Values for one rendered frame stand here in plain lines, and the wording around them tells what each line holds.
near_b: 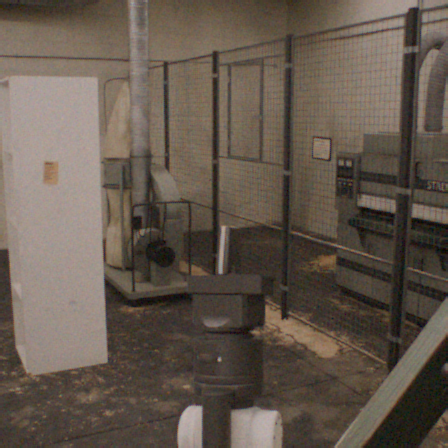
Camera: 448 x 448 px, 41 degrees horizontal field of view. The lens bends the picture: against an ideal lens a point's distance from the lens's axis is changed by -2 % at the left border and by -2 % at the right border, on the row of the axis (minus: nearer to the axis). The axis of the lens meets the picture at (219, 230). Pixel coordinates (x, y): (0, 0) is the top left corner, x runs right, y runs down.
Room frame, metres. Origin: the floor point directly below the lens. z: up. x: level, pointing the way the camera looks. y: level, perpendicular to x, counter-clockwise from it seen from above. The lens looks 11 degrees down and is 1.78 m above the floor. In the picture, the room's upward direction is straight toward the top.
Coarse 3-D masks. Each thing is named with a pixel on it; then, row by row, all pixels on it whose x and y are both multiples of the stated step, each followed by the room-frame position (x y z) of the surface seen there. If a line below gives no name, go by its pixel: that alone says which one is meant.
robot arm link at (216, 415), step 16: (208, 384) 0.66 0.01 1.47; (224, 384) 0.66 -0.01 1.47; (240, 384) 0.66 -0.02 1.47; (256, 384) 0.67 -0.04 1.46; (208, 400) 0.63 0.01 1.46; (224, 400) 0.63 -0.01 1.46; (240, 400) 0.66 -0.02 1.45; (208, 416) 0.63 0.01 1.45; (224, 416) 0.63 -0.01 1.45; (240, 416) 0.65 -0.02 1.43; (256, 416) 0.66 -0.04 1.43; (272, 416) 0.66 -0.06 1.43; (208, 432) 0.62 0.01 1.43; (224, 432) 0.62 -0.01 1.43; (240, 432) 0.64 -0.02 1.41; (256, 432) 0.64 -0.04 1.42; (272, 432) 0.64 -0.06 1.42
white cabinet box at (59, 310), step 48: (0, 96) 4.41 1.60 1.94; (48, 96) 4.00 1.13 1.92; (96, 96) 4.14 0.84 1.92; (48, 144) 3.99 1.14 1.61; (96, 144) 4.13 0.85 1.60; (48, 192) 3.98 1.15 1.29; (96, 192) 4.13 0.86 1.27; (48, 240) 3.98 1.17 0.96; (96, 240) 4.12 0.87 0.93; (48, 288) 3.97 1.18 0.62; (96, 288) 4.12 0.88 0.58; (48, 336) 3.96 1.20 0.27; (96, 336) 4.11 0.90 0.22
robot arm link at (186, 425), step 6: (192, 408) 0.69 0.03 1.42; (198, 408) 0.69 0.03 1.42; (186, 414) 0.68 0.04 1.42; (192, 414) 0.68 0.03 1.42; (180, 420) 0.68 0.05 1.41; (186, 420) 0.67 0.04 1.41; (192, 420) 0.67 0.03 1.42; (180, 426) 0.67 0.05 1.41; (186, 426) 0.67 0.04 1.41; (192, 426) 0.67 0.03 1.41; (180, 432) 0.67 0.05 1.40; (186, 432) 0.66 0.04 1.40; (192, 432) 0.66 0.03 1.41; (180, 438) 0.66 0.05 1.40; (186, 438) 0.66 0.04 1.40; (192, 438) 0.66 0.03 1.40; (180, 444) 0.66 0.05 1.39; (186, 444) 0.66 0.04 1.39; (192, 444) 0.66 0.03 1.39
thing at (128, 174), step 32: (128, 96) 6.41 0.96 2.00; (128, 128) 6.30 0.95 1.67; (128, 160) 6.24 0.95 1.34; (128, 192) 6.24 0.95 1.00; (160, 192) 5.96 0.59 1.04; (128, 224) 6.26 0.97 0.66; (160, 224) 6.03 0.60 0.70; (128, 256) 5.88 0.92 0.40; (160, 256) 5.54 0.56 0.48; (128, 288) 5.55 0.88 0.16; (160, 288) 5.55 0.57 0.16
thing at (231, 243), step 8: (224, 232) 0.74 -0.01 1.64; (232, 232) 0.74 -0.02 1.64; (224, 240) 0.73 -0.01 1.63; (232, 240) 0.74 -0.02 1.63; (224, 248) 0.73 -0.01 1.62; (232, 248) 0.73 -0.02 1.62; (224, 256) 0.73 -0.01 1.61; (232, 256) 0.73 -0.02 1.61; (240, 256) 0.74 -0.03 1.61; (224, 264) 0.72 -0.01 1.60; (232, 264) 0.73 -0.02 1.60; (240, 264) 0.74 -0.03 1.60; (224, 272) 0.72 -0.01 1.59; (232, 272) 0.72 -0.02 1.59; (240, 272) 0.73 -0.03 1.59
